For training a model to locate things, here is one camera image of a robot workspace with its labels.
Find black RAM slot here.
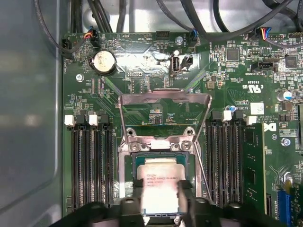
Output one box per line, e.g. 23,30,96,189
81,125,93,210
71,125,82,210
227,125,244,209
103,124,115,206
216,125,228,208
205,125,217,205
92,125,104,209

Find internal USB port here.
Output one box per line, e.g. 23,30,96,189
170,53,182,77

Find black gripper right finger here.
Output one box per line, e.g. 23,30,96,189
177,180,287,227

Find silver square CPU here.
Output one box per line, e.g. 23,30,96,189
136,157,186,216

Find black grey PC case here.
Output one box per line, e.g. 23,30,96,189
0,0,303,227

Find green motherboard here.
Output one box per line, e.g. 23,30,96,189
62,32,303,227

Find white sticker label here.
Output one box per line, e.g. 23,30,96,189
250,102,265,117

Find green RAM stick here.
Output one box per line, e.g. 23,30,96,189
243,124,267,215

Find blue expansion slot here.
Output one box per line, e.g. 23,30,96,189
277,189,292,227

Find CPU socket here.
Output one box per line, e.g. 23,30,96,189
117,139,203,227

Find thin black wire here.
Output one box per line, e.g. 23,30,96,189
33,0,76,60
87,0,113,34
115,0,127,33

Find metal socket cover frame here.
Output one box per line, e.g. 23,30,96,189
117,87,213,152

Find black plug coloured wires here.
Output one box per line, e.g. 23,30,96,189
84,28,99,47
254,26,273,41
189,28,199,47

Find metal socket locking lever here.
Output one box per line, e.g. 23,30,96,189
196,141,213,201

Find square black chip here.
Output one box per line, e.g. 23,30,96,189
285,55,298,69
226,48,239,61

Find large silver capacitor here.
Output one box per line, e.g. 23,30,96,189
276,90,294,103

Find thick black wire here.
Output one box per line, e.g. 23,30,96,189
179,0,296,43

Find round coin battery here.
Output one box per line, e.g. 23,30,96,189
89,49,118,76

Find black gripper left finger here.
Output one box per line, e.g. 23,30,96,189
55,179,146,227

